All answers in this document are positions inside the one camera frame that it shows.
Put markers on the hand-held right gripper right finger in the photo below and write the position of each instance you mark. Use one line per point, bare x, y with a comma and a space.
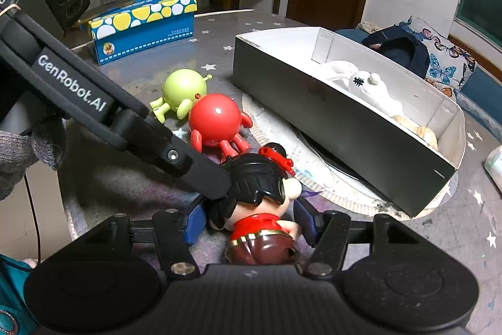
307, 223

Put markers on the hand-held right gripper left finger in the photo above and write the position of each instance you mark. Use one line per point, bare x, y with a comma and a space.
195, 220

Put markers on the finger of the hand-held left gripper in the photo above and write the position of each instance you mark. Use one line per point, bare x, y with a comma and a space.
184, 162

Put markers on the red round toy figure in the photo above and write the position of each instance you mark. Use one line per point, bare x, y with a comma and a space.
213, 119

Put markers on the black-haired red dress doll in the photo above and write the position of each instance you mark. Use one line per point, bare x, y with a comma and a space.
255, 186

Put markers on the green round toy figure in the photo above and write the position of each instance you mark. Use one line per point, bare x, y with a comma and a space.
184, 85

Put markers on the grey cardboard box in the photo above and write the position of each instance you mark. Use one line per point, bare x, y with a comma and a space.
333, 131

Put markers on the person's left hand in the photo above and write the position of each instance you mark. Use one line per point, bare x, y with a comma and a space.
23, 154

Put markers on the blue spotted tissue box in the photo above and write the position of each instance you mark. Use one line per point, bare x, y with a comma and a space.
145, 36

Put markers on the round white mat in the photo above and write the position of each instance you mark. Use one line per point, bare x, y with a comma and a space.
274, 131

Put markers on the beige plush toy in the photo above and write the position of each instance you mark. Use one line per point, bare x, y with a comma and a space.
425, 135

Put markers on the white plush toy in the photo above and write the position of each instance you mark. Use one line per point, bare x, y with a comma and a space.
353, 78

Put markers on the dark jacket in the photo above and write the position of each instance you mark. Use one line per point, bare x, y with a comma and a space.
400, 52

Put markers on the teal bag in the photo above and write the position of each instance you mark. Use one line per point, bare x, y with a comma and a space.
11, 288

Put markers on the pink white tissue pack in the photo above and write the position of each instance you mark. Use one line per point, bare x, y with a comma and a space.
495, 166

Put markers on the butterfly print pillow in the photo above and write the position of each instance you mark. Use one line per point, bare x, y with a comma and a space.
447, 60

